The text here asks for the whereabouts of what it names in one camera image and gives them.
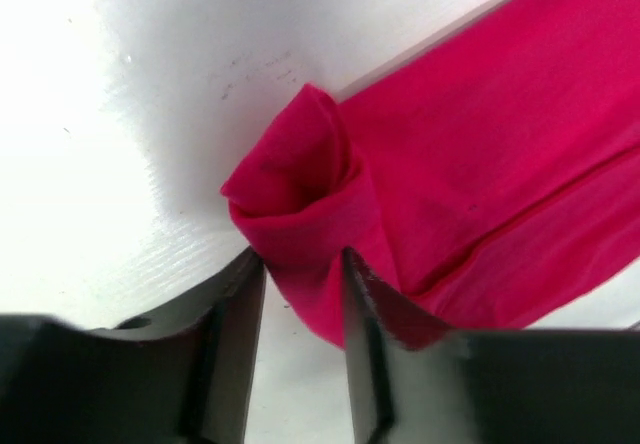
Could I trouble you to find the magenta t shirt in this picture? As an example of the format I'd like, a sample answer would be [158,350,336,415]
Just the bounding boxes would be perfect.
[222,0,639,346]

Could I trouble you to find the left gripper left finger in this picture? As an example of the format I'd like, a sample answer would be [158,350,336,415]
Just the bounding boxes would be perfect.
[1,252,266,443]

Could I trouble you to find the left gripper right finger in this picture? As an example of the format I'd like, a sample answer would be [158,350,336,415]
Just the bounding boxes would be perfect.
[342,249,639,443]

